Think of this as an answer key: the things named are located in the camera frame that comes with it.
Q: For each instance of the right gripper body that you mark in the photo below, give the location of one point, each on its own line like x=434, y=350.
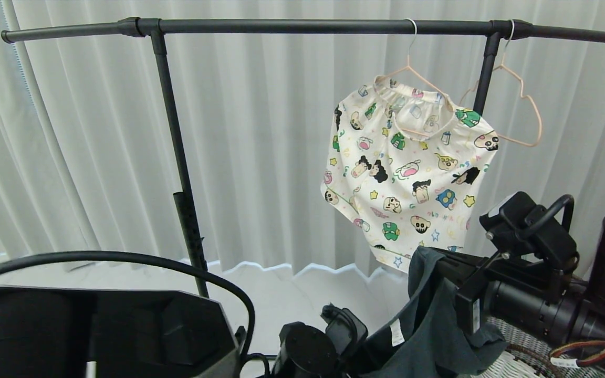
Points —
x=533, y=315

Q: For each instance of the dark grey T-shirt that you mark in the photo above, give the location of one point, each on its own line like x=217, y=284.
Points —
x=434, y=325

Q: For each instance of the cream printed garment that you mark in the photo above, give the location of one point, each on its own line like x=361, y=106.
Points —
x=413, y=178

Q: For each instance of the pink clothes hanger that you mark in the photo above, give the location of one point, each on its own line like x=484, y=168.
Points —
x=410, y=68
x=539, y=118

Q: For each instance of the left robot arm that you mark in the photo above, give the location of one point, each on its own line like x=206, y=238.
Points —
x=97, y=336

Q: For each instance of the white laundry basket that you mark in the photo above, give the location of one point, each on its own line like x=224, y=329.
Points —
x=518, y=362

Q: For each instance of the black clothes rack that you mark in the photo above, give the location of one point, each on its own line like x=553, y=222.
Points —
x=281, y=26

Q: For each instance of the white curtain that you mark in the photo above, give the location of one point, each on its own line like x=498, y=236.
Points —
x=260, y=147

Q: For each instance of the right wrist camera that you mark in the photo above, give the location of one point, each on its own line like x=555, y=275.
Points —
x=523, y=226

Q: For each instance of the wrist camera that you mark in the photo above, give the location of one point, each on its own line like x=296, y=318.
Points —
x=523, y=226
x=347, y=333

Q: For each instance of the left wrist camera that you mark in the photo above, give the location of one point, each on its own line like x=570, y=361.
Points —
x=347, y=333

